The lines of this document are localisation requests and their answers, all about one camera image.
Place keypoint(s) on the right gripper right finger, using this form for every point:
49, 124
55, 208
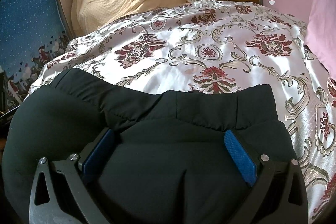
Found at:
277, 193

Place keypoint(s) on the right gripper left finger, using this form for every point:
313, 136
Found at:
62, 190

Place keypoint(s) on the black padded garment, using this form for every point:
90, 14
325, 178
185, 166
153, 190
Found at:
166, 161

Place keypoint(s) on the pink curtain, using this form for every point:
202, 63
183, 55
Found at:
320, 36

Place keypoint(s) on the blue patterned curtain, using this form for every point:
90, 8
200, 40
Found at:
32, 34

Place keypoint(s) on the floral satin bedspread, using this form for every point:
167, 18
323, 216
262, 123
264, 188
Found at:
220, 47

